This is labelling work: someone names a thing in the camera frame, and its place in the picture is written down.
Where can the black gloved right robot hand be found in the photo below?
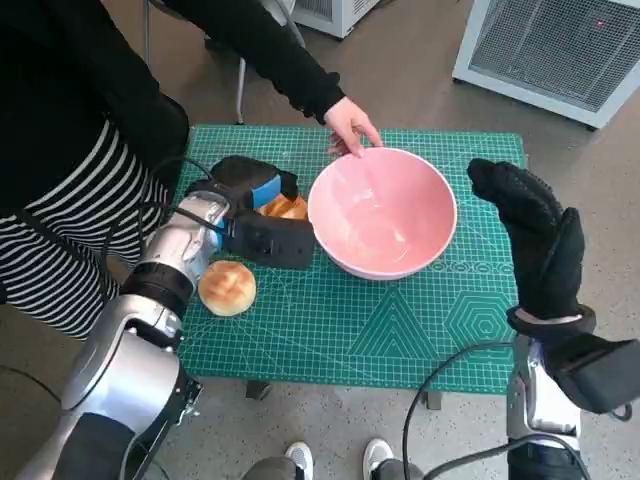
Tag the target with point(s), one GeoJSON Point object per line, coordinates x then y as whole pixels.
{"type": "Point", "coordinates": [545, 260]}

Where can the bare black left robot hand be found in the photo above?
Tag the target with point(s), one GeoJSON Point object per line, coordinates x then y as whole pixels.
{"type": "Point", "coordinates": [265, 190]}

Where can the person's hand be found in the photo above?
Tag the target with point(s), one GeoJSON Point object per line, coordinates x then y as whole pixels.
{"type": "Point", "coordinates": [352, 125]}

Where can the lobed toy bread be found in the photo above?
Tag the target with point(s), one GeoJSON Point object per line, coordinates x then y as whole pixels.
{"type": "Point", "coordinates": [285, 207]}

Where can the pink bowl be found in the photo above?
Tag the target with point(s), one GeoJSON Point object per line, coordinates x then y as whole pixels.
{"type": "Point", "coordinates": [385, 215]}

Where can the round toy bread bun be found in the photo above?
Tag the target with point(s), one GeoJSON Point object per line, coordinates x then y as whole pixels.
{"type": "Point", "coordinates": [227, 287]}

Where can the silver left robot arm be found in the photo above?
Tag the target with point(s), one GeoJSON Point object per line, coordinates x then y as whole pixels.
{"type": "Point", "coordinates": [125, 360]}

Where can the grey wheeled chair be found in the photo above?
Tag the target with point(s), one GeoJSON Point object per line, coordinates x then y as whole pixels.
{"type": "Point", "coordinates": [241, 90]}

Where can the white cabinet appliance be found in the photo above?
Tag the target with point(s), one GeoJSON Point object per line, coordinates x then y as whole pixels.
{"type": "Point", "coordinates": [340, 15]}

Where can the green cutting mat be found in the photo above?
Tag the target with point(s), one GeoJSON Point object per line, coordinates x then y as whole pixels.
{"type": "Point", "coordinates": [325, 340]}

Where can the white appliance with mesh grille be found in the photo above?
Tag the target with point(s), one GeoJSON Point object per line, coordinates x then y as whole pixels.
{"type": "Point", "coordinates": [550, 50]}

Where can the person in striped cloth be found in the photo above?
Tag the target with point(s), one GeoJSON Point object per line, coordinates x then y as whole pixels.
{"type": "Point", "coordinates": [75, 100]}

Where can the black metal bar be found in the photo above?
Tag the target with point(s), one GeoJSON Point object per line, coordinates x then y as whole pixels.
{"type": "Point", "coordinates": [190, 400]}

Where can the white shoe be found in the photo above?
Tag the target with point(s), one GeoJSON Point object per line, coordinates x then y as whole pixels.
{"type": "Point", "coordinates": [377, 454]}
{"type": "Point", "coordinates": [299, 457]}

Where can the grey leg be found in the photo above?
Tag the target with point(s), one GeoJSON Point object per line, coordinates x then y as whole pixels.
{"type": "Point", "coordinates": [397, 471]}
{"type": "Point", "coordinates": [270, 470]}

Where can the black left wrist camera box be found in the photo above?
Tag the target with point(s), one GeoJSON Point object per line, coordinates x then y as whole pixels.
{"type": "Point", "coordinates": [275, 240]}

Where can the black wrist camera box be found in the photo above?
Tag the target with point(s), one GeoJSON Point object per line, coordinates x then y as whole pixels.
{"type": "Point", "coordinates": [600, 375]}
{"type": "Point", "coordinates": [275, 240]}

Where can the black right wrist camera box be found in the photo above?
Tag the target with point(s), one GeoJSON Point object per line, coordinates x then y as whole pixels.
{"type": "Point", "coordinates": [600, 375]}

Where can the grey table leg bracket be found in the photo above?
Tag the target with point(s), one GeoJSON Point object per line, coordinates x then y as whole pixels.
{"type": "Point", "coordinates": [258, 390]}
{"type": "Point", "coordinates": [433, 400]}

